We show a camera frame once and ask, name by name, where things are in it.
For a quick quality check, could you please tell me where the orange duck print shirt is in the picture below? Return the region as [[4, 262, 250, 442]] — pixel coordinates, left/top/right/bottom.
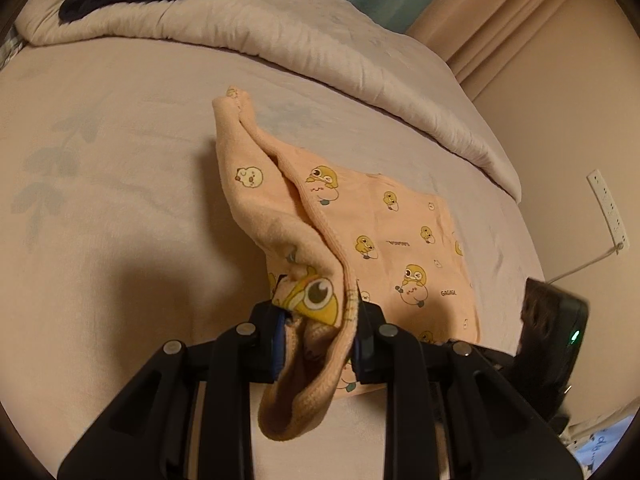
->
[[213, 88, 480, 441]]

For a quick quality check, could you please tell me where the white power strip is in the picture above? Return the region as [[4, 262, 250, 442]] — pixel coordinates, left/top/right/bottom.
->
[[587, 169, 630, 252]]

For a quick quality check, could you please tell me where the lilac bed sheet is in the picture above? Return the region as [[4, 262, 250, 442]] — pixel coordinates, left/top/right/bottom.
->
[[1, 38, 541, 471]]

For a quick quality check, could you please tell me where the pink curtain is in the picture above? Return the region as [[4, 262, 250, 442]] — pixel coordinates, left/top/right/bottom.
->
[[408, 0, 567, 100]]

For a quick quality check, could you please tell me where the grey folded duvet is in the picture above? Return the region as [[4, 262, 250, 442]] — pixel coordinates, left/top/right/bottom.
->
[[15, 0, 522, 200]]

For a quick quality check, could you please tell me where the blue plaid blanket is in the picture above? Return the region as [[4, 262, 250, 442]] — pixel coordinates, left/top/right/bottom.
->
[[0, 26, 25, 70]]

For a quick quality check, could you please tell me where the white power cable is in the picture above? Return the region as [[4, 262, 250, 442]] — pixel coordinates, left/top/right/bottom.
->
[[544, 242, 626, 286]]

